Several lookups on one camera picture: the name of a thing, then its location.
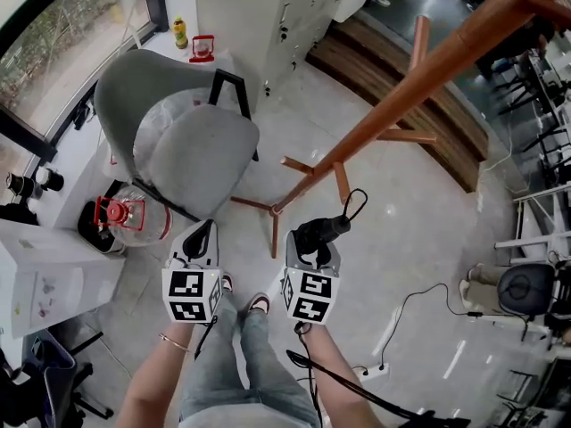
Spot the dark blue desk chair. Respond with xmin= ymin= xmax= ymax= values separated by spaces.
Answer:
xmin=0 ymin=327 xmax=115 ymax=428

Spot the person's left jeans leg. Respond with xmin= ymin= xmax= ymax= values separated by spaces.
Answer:
xmin=179 ymin=289 xmax=253 ymax=419

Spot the black pouch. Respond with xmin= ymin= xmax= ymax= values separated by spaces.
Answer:
xmin=71 ymin=100 xmax=96 ymax=132

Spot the black equipment bag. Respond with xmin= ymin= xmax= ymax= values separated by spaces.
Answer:
xmin=398 ymin=409 xmax=473 ymax=428

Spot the thin gold bracelet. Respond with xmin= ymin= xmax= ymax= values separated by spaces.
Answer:
xmin=157 ymin=333 xmax=191 ymax=354

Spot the person's right forearm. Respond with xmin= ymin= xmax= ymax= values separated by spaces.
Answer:
xmin=298 ymin=320 xmax=390 ymax=428

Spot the black umbrella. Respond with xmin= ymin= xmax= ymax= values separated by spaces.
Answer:
xmin=294 ymin=187 xmax=369 ymax=268

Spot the person's grey shirt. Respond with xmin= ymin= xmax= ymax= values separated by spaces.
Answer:
xmin=177 ymin=400 xmax=323 ymax=428

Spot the black framed window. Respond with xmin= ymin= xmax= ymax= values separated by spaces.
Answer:
xmin=0 ymin=0 xmax=170 ymax=165

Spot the person's left forearm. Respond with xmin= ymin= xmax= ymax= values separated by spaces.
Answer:
xmin=114 ymin=320 xmax=203 ymax=428

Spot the black cup with grey lid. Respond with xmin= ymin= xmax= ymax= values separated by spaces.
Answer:
xmin=4 ymin=172 xmax=44 ymax=201

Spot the grey chair with black legs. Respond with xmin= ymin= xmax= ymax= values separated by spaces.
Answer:
xmin=93 ymin=48 xmax=261 ymax=223

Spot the person's jeans leg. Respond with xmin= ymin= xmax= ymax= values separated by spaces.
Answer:
xmin=179 ymin=289 xmax=253 ymax=419
xmin=240 ymin=309 xmax=320 ymax=419

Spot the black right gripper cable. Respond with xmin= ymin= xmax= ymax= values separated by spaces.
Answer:
xmin=285 ymin=320 xmax=473 ymax=428

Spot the dark wooden step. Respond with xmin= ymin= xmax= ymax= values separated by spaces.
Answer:
xmin=304 ymin=15 xmax=490 ymax=194

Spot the brown wooden coat rack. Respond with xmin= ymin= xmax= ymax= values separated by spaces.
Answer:
xmin=229 ymin=0 xmax=571 ymax=259

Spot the grey round shell pack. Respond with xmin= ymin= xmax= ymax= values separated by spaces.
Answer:
xmin=496 ymin=262 xmax=557 ymax=317

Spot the black floor cable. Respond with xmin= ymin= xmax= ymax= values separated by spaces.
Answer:
xmin=376 ymin=282 xmax=486 ymax=370

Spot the clear plastic bag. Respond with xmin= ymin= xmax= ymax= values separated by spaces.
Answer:
xmin=132 ymin=87 xmax=211 ymax=183

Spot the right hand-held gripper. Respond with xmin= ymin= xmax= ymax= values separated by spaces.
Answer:
xmin=277 ymin=230 xmax=343 ymax=326

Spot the white floor cable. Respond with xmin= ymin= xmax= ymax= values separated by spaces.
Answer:
xmin=478 ymin=122 xmax=537 ymax=196

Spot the white power strip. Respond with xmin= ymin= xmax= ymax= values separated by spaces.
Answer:
xmin=352 ymin=362 xmax=391 ymax=383

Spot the yellow drink bottle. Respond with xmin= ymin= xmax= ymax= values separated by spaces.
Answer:
xmin=171 ymin=15 xmax=190 ymax=51

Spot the person's right shoe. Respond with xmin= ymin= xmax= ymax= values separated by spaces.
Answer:
xmin=246 ymin=292 xmax=272 ymax=316

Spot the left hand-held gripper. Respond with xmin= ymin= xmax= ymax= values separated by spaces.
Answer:
xmin=161 ymin=218 xmax=225 ymax=325

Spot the white water dispenser cabinet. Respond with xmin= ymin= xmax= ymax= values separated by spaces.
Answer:
xmin=0 ymin=218 xmax=127 ymax=341

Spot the black cup with white lid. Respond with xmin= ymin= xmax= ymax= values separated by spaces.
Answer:
xmin=35 ymin=167 xmax=65 ymax=193

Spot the grey metal locker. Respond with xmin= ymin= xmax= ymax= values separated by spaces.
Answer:
xmin=195 ymin=0 xmax=345 ymax=101

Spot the small jug with red handle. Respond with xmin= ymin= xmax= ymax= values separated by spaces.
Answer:
xmin=188 ymin=34 xmax=217 ymax=64

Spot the person's right jeans leg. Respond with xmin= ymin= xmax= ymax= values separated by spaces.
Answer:
xmin=240 ymin=309 xmax=320 ymax=419

